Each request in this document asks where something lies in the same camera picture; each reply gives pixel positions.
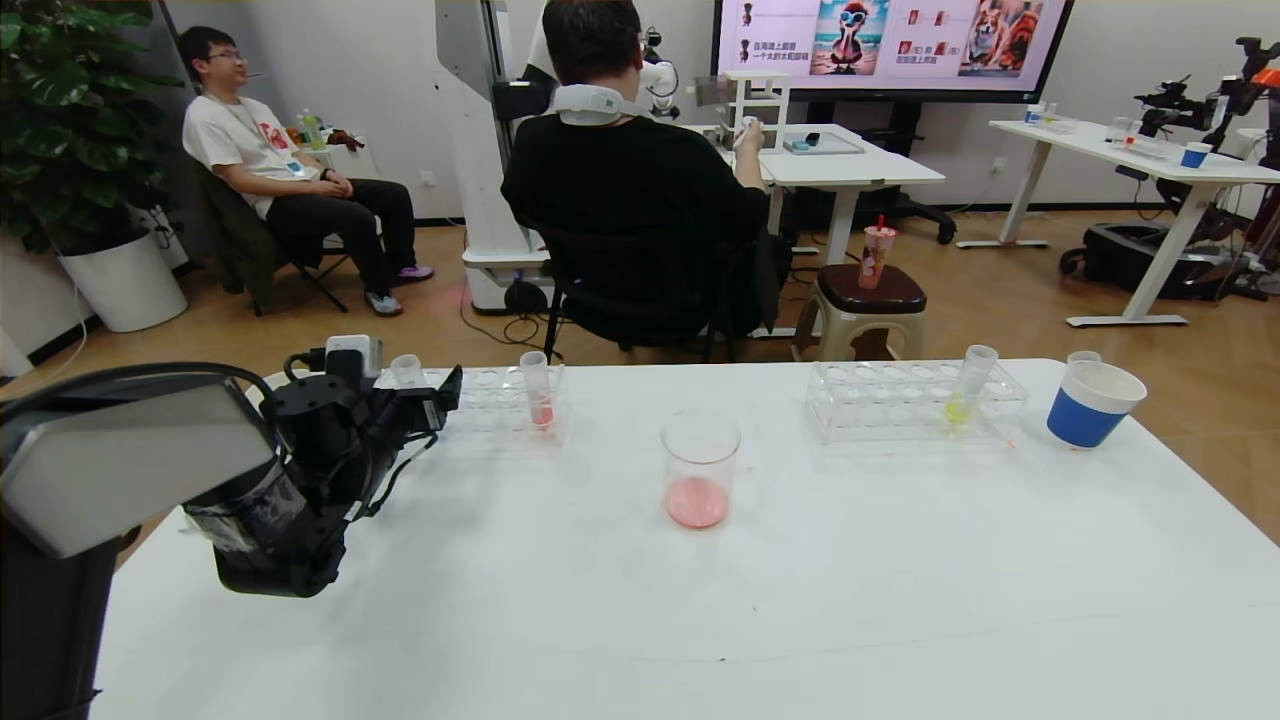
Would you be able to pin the red pigment test tube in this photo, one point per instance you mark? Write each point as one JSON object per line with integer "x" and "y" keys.
{"x": 1084, "y": 357}

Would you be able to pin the person in black shirt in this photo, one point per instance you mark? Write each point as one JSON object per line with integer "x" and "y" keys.
{"x": 620, "y": 190}

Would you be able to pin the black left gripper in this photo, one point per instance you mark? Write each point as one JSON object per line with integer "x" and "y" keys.
{"x": 437, "y": 402}

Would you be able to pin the black display stand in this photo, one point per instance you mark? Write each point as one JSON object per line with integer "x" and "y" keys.
{"x": 890, "y": 205}

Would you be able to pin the black folding chair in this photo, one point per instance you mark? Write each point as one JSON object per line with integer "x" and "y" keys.
{"x": 320, "y": 285}

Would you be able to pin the black upright robot arm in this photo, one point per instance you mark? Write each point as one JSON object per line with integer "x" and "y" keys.
{"x": 1255, "y": 80}

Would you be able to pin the white neck massager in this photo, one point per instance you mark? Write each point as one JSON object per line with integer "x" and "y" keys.
{"x": 590, "y": 103}

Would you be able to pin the green bottle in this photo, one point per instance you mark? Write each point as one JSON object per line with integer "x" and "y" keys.
{"x": 312, "y": 130}

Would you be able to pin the grey metal cabinet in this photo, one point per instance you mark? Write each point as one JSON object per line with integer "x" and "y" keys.
{"x": 280, "y": 60}

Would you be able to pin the pink drink cup with straw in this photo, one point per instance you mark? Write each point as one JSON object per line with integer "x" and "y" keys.
{"x": 877, "y": 255}

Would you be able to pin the blue pigment test tube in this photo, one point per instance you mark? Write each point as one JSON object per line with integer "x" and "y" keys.
{"x": 406, "y": 368}

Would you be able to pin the pink pigment test tube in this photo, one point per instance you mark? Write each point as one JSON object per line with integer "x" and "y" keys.
{"x": 540, "y": 395}

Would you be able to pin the clear acrylic tube rack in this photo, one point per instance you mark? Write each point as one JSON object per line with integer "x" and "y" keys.
{"x": 500, "y": 410}
{"x": 900, "y": 400}

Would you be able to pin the black office chair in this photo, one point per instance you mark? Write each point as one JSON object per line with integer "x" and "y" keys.
{"x": 640, "y": 290}

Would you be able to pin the person in white shirt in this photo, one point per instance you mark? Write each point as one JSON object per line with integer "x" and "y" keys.
{"x": 225, "y": 140}

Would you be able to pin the white drawer cabinet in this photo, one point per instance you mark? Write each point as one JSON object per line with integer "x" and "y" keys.
{"x": 345, "y": 160}

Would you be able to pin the white drawer organizer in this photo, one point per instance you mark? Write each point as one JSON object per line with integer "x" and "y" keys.
{"x": 757, "y": 105}

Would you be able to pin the large display screen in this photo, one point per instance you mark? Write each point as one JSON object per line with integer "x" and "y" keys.
{"x": 890, "y": 45}

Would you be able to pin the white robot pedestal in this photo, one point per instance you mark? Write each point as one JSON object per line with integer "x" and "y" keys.
{"x": 480, "y": 150}

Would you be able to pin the green potted plant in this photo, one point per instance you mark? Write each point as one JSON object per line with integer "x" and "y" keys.
{"x": 70, "y": 110}

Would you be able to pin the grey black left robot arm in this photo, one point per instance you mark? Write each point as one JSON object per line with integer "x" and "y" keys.
{"x": 120, "y": 470}

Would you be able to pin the olive green jacket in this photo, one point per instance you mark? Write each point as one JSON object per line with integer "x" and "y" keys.
{"x": 225, "y": 250}

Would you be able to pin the long white desk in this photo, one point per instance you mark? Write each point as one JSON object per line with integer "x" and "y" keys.
{"x": 1130, "y": 150}

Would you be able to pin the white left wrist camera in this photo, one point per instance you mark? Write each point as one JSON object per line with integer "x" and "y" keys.
{"x": 353, "y": 357}

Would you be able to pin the clear glass beaker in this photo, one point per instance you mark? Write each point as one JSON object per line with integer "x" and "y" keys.
{"x": 700, "y": 480}

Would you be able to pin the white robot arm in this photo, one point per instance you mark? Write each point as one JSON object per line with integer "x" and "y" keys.
{"x": 660, "y": 80}

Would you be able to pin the black tabletop robot arm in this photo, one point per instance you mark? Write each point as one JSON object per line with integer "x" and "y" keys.
{"x": 1170, "y": 105}

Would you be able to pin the white plant pot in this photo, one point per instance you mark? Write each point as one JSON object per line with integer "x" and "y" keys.
{"x": 125, "y": 285}

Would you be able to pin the small blue paper cup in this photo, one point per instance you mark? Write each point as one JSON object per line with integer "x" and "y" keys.
{"x": 1195, "y": 157}

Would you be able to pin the blue white paper cup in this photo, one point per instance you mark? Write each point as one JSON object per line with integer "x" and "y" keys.
{"x": 1090, "y": 410}

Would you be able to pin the grey desk tray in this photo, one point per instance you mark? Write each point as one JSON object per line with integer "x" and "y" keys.
{"x": 840, "y": 146}

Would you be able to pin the brown topped stool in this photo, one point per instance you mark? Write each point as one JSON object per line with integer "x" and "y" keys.
{"x": 870, "y": 295}

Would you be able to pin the yellow pigment test tube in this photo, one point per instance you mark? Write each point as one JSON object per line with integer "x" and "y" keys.
{"x": 965, "y": 390}

